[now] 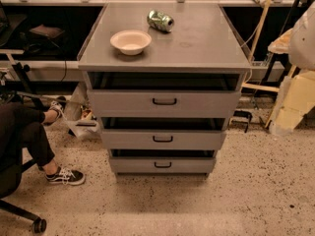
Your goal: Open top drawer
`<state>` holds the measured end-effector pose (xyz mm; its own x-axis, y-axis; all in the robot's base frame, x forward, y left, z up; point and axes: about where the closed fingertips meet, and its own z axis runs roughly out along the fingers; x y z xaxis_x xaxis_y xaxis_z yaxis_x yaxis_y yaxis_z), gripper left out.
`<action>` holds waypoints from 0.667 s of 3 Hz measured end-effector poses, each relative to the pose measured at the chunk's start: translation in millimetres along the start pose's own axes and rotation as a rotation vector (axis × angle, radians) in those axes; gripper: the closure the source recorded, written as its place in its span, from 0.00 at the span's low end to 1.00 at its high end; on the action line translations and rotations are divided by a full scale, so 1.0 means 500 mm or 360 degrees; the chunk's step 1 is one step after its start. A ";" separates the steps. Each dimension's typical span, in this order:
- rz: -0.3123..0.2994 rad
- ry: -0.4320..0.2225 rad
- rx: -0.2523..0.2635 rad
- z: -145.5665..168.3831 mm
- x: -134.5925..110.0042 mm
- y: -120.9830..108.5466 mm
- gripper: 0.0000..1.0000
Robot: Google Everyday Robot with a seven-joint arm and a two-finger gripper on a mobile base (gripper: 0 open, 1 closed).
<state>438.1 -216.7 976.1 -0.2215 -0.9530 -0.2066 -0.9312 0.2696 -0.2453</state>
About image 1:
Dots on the grey drawer cabinet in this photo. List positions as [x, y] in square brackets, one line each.
[199, 54]

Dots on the grey middle drawer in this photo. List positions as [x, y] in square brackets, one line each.
[153, 139]

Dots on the wooden stick frame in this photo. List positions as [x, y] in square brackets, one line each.
[271, 58]

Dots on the crushed green soda can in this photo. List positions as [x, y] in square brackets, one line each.
[160, 21]

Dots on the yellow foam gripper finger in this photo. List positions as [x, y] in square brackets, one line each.
[296, 99]

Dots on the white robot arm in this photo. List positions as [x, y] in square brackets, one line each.
[298, 43]

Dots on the grey bottom drawer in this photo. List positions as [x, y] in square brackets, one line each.
[162, 165]

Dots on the grey top drawer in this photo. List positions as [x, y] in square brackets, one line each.
[157, 103]

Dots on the black white sneaker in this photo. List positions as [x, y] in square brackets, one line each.
[67, 176]

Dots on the seated person black trousers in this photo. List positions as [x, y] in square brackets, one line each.
[22, 127]

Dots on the grey drawer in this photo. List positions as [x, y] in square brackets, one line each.
[162, 165]
[153, 139]
[157, 103]

